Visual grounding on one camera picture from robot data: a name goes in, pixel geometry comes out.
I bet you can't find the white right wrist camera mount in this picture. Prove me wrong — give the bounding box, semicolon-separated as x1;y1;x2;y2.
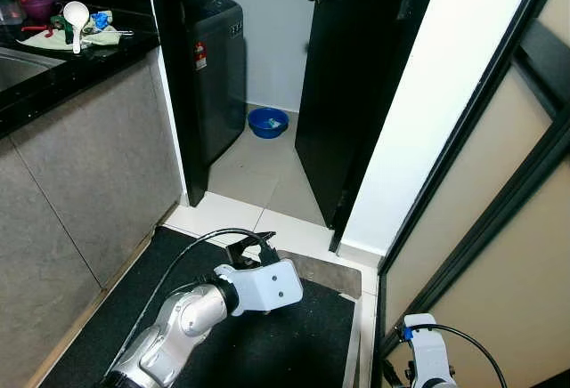
403;313;460;388

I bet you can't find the black floor mat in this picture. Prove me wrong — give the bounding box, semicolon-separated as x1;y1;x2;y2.
40;225;359;388

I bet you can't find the clear plastic sponge container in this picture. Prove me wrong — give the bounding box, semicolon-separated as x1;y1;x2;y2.
0;0;26;26

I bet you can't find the pale green cloth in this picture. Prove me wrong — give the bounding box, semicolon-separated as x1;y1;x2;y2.
16;21;126;53

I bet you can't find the blue plastic basin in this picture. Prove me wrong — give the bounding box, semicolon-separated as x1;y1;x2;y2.
247;107;291;141

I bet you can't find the dark grey washing machine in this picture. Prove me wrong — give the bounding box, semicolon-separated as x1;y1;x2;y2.
181;0;247;168

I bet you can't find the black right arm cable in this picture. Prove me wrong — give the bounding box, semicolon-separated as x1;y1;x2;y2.
411;320;509;388

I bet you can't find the black door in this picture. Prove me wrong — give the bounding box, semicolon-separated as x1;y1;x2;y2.
294;0;446;230

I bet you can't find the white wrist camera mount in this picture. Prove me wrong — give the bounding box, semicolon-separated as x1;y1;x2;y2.
403;313;460;388
214;258;305;318

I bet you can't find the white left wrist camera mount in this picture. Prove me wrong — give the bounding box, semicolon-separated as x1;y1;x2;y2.
214;258;305;318

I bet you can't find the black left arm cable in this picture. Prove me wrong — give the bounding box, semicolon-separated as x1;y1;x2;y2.
105;228;268;380

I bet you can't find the green handled tool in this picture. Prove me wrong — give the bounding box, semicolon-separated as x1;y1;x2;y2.
49;14;72;46

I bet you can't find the white rice spoon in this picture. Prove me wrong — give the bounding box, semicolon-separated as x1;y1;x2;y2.
62;1;91;55

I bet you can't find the beige black-framed sliding door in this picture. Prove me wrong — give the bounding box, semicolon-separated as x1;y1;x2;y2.
376;0;570;388

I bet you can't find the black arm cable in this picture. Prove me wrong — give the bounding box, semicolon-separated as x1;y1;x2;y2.
411;320;509;388
105;228;268;380

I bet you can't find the grey counter cabinet front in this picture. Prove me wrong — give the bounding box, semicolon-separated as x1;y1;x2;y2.
0;45;210;388

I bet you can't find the brown doormat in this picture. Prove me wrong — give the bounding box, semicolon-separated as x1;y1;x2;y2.
283;248;379;388

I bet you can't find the purple cup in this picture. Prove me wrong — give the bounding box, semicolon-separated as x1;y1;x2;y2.
21;0;56;22

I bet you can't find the stainless steel sink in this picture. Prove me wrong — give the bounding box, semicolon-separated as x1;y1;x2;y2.
0;45;65;93

